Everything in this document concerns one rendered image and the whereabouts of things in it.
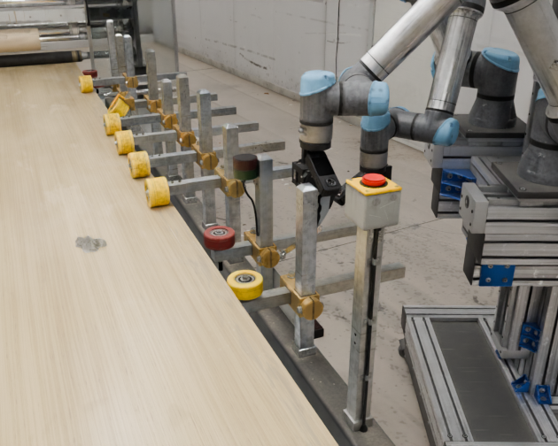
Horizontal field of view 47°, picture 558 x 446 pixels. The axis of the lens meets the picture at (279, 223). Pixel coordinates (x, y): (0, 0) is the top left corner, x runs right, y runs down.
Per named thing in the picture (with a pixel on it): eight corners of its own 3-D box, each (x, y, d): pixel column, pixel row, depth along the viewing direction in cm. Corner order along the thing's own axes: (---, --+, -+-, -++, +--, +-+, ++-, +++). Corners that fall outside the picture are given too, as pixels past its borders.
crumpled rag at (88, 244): (112, 245, 157) (112, 236, 156) (88, 255, 152) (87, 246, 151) (92, 234, 162) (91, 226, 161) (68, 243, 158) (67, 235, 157)
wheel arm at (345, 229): (356, 232, 182) (357, 219, 181) (361, 236, 179) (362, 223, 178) (211, 259, 167) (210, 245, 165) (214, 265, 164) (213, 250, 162)
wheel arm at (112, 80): (185, 77, 324) (185, 70, 322) (187, 78, 321) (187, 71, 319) (84, 85, 306) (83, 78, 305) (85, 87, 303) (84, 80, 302)
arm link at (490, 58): (508, 98, 196) (515, 54, 190) (466, 93, 203) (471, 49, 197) (520, 91, 205) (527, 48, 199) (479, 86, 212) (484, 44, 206)
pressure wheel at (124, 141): (129, 125, 220) (135, 142, 216) (129, 140, 227) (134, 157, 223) (112, 126, 218) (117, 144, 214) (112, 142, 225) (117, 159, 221)
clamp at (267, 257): (260, 244, 175) (260, 228, 173) (280, 266, 164) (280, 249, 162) (242, 248, 173) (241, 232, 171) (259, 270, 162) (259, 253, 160)
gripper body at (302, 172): (319, 180, 155) (321, 133, 150) (335, 193, 148) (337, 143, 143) (290, 185, 152) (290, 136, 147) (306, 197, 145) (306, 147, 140)
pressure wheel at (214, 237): (229, 260, 172) (228, 221, 167) (240, 273, 165) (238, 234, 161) (201, 265, 169) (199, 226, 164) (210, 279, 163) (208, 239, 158)
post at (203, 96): (213, 227, 216) (206, 88, 196) (216, 232, 213) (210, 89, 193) (204, 229, 215) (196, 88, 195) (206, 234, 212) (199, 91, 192)
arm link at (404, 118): (423, 135, 179) (406, 145, 170) (387, 129, 185) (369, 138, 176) (426, 108, 175) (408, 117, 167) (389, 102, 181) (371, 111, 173)
